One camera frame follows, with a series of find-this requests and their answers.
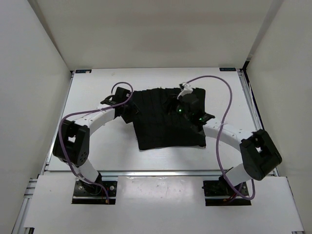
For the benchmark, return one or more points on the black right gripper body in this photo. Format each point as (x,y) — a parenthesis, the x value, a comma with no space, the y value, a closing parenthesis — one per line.
(180,109)

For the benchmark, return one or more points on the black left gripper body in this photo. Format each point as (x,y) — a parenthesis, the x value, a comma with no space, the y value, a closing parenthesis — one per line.
(129,110)

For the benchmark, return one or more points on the black pleated skirt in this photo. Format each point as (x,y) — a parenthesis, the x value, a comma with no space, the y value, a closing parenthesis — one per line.
(156,128)

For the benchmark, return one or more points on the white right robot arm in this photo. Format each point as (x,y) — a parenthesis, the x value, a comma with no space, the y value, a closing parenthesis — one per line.
(258,151)

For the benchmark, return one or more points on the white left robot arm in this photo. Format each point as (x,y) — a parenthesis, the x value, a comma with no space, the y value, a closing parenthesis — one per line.
(72,144)

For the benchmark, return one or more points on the right blue corner sticker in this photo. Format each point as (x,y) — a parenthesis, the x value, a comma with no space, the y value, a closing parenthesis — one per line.
(227,69)

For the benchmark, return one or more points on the white front cover board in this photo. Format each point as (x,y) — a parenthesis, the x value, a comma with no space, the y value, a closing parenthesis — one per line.
(168,205)

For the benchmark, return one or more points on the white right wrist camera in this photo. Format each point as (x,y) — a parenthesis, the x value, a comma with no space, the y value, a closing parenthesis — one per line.
(185,89)

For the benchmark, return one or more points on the aluminium table edge rail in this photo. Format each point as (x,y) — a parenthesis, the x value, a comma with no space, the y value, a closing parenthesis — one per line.
(162,173)

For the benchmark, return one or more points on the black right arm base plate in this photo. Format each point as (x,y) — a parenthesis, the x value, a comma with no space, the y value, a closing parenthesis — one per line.
(218,195)

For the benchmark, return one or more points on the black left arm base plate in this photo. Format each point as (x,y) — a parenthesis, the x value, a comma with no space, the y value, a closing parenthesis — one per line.
(81,195)

